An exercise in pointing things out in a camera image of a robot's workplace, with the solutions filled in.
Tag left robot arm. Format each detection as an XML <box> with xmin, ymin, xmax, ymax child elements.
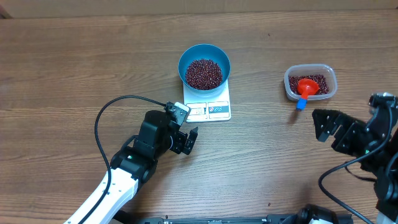
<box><xmin>66</xmin><ymin>103</ymin><xmax>198</xmax><ymax>223</ymax></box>

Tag red beans in bowl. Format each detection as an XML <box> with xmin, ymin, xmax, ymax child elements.
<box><xmin>185</xmin><ymin>58</ymin><xmax>223</xmax><ymax>90</ymax></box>

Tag orange scoop with blue handle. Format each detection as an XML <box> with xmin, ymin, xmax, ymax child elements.
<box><xmin>296</xmin><ymin>78</ymin><xmax>320</xmax><ymax>110</ymax></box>

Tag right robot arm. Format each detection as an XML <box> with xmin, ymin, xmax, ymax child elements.
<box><xmin>312</xmin><ymin>92</ymin><xmax>397</xmax><ymax>223</ymax></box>

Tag white digital kitchen scale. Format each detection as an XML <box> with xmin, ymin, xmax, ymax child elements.
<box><xmin>183</xmin><ymin>81</ymin><xmax>231</xmax><ymax>123</ymax></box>

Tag clear plastic food container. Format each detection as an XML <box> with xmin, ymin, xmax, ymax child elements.
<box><xmin>284</xmin><ymin>63</ymin><xmax>338</xmax><ymax>101</ymax></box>

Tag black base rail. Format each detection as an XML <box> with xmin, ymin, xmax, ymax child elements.
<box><xmin>110</xmin><ymin>204</ymin><xmax>354</xmax><ymax>224</ymax></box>

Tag red adzuki beans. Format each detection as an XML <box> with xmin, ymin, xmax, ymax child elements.
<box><xmin>289</xmin><ymin>74</ymin><xmax>330</xmax><ymax>95</ymax></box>

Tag teal plastic bowl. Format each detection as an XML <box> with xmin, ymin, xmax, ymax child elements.
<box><xmin>178</xmin><ymin>44</ymin><xmax>231</xmax><ymax>89</ymax></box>

